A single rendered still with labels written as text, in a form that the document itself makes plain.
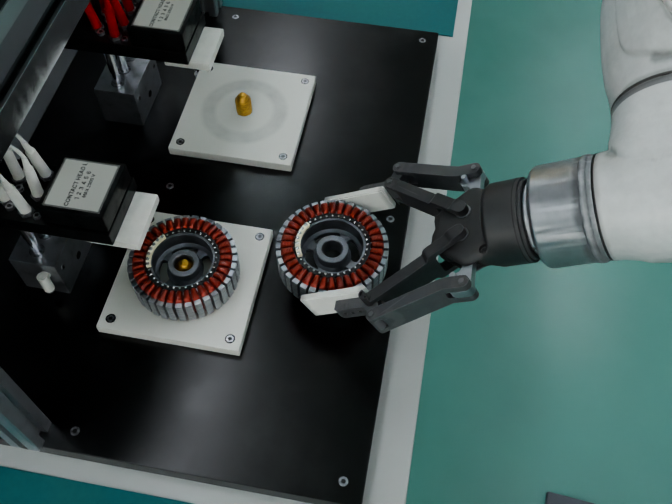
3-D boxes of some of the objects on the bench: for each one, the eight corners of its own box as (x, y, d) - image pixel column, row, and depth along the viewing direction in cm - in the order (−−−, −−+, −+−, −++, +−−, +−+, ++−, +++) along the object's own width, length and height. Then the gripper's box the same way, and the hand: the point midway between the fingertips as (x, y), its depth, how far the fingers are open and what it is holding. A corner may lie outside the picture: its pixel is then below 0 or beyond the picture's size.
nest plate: (316, 82, 96) (316, 75, 95) (291, 172, 88) (290, 165, 87) (204, 67, 97) (202, 60, 96) (169, 154, 89) (167, 147, 88)
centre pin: (254, 105, 92) (252, 90, 90) (250, 117, 91) (248, 101, 89) (238, 103, 92) (236, 88, 90) (234, 115, 91) (232, 99, 89)
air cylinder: (96, 236, 83) (82, 207, 78) (71, 294, 79) (54, 266, 74) (53, 229, 83) (36, 200, 79) (26, 286, 79) (7, 258, 75)
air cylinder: (162, 83, 96) (154, 50, 91) (144, 126, 92) (134, 94, 87) (125, 78, 96) (114, 45, 92) (105, 120, 92) (93, 88, 88)
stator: (256, 247, 81) (252, 227, 78) (216, 335, 75) (211, 318, 72) (161, 221, 83) (154, 201, 79) (115, 306, 77) (106, 288, 74)
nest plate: (273, 235, 83) (272, 229, 82) (239, 356, 75) (238, 351, 74) (145, 215, 85) (142, 209, 83) (98, 332, 77) (95, 326, 75)
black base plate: (437, 44, 103) (438, 32, 101) (360, 513, 69) (361, 507, 67) (113, 4, 108) (109, -10, 106) (-109, 423, 74) (-120, 415, 72)
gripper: (545, 360, 60) (316, 376, 72) (553, 144, 73) (356, 187, 84) (514, 315, 55) (273, 339, 67) (528, 91, 68) (323, 144, 79)
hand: (336, 252), depth 74 cm, fingers closed on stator, 11 cm apart
